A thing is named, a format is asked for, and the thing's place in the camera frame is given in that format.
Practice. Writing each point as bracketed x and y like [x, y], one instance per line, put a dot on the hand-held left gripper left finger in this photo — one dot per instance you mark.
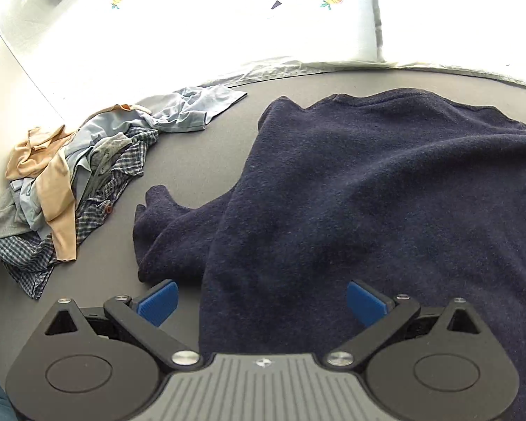
[160, 303]

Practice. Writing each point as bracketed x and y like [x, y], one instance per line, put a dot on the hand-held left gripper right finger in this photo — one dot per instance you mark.
[365, 303]

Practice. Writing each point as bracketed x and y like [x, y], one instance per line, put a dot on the navy knit sweater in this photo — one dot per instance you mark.
[355, 184]

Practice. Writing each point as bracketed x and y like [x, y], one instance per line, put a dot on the blue plaid shirt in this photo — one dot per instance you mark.
[92, 219]

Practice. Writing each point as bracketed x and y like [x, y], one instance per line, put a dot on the beige garment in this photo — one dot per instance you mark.
[57, 188]

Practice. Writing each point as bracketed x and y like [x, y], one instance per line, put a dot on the grey mottled garment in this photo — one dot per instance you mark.
[109, 151]

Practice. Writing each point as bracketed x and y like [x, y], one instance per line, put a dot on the plain grey garment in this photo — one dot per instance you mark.
[4, 215]

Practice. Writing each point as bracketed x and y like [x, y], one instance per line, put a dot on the light blue shirt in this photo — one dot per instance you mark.
[188, 109]

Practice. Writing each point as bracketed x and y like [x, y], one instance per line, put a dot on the white carrot-print curtain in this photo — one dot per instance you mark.
[201, 22]

